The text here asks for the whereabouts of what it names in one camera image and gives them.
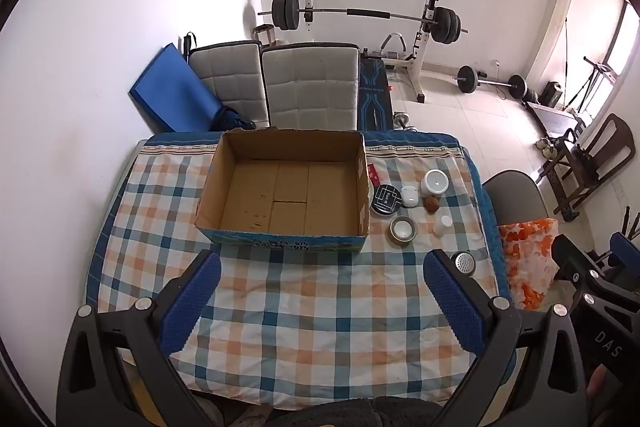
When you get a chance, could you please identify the black weight bench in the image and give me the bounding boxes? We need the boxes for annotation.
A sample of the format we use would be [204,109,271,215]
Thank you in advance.
[357,57,394,132]

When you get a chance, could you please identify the barbell with black plates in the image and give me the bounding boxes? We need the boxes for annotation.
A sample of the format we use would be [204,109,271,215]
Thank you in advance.
[257,0,470,46]

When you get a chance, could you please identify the white bench press rack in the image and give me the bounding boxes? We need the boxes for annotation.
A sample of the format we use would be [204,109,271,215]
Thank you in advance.
[302,0,446,104]

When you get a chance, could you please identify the black round case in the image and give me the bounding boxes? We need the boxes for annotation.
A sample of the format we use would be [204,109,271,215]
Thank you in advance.
[371,184,402,218]

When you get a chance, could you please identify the grey chair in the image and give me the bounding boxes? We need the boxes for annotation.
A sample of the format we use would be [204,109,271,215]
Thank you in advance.
[482,170,551,228]

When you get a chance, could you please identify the checkered tablecloth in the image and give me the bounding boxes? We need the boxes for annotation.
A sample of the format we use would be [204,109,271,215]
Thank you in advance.
[85,129,513,410]

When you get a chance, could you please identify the cardboard box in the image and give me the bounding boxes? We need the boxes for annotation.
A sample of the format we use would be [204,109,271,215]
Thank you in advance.
[194,128,372,254]

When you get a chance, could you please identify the dark blue cloth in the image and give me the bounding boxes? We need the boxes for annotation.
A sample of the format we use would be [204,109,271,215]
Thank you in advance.
[210,104,257,132]

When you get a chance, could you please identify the short barbell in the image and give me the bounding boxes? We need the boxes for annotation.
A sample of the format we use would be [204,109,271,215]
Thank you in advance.
[452,65,528,100]

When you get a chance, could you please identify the dark wooden chair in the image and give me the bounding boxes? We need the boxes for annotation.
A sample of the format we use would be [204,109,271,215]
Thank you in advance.
[537,113,637,222]

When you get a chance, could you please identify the round metal tin candle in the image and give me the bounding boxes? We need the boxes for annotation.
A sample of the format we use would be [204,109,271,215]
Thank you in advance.
[389,215,419,246]

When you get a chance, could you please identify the white round jar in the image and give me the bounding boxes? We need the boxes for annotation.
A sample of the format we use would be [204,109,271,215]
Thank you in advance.
[420,169,450,198]

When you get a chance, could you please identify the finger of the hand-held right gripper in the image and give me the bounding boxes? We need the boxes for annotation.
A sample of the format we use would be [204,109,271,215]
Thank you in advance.
[551,234,617,290]
[610,231,640,260]

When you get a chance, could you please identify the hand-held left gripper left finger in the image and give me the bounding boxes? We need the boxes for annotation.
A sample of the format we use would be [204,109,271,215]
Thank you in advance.
[56,249,223,427]

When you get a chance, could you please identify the blue foam mat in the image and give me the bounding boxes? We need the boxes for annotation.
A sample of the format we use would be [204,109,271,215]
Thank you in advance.
[129,43,224,133]

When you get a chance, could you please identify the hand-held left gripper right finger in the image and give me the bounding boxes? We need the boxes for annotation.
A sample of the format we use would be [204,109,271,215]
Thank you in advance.
[422,248,587,427]

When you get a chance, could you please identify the small black box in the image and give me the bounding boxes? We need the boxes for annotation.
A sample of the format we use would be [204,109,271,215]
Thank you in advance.
[542,81,564,108]

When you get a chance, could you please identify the black tripod stand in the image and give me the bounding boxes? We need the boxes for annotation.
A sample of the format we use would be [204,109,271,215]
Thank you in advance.
[564,17,620,114]

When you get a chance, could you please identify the white quilted cushion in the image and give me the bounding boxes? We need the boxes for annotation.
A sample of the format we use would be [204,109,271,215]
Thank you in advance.
[189,41,271,130]
[261,43,361,132]

